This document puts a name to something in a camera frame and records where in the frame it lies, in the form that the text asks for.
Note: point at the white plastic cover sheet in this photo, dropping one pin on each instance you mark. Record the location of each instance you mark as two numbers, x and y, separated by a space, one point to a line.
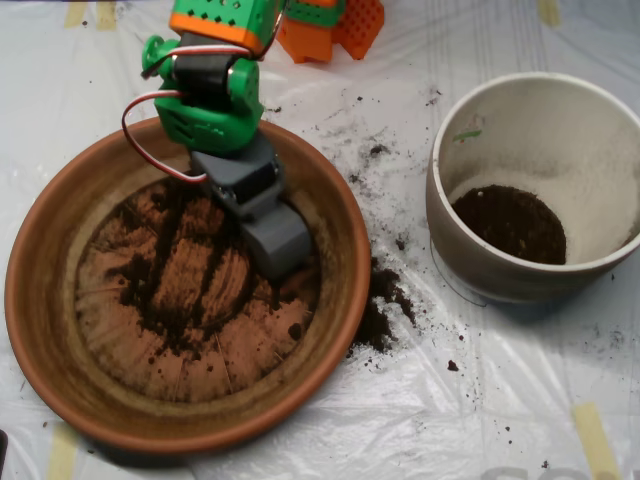
450 425

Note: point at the terracotta clay saucer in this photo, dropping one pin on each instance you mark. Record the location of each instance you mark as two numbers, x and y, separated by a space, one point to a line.
50 300

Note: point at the beige masking tape strip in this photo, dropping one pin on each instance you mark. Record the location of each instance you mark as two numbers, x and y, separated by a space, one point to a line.
595 440
62 455
75 15
106 17
549 12

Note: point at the white ceramic pot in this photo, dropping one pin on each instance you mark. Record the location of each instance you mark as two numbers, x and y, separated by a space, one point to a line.
500 285

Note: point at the dark soil pile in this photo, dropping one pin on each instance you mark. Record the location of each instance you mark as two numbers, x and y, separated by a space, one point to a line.
150 295

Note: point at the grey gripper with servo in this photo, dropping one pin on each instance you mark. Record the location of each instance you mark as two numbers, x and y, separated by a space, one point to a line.
250 186

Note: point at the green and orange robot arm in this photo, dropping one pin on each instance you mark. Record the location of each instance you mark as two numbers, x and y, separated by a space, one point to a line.
215 115

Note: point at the spilled dark soil heap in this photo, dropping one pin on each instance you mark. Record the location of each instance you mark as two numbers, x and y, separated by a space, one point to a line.
377 320

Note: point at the black object at edge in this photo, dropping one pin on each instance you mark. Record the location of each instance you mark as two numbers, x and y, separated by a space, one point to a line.
3 452

